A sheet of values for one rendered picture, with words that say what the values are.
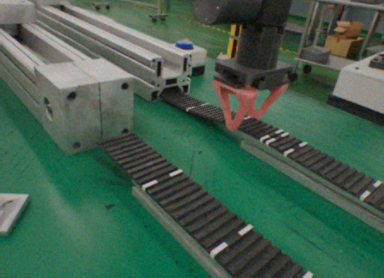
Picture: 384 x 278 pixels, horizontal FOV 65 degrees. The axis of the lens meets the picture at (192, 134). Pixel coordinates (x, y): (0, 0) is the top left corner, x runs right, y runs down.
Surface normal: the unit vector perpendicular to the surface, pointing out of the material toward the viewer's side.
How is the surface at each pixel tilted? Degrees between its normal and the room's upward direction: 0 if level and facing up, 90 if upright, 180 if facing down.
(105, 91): 90
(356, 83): 90
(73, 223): 0
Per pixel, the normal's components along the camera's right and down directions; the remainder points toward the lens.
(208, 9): -0.83, 0.19
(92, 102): 0.66, 0.43
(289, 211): 0.11, -0.87
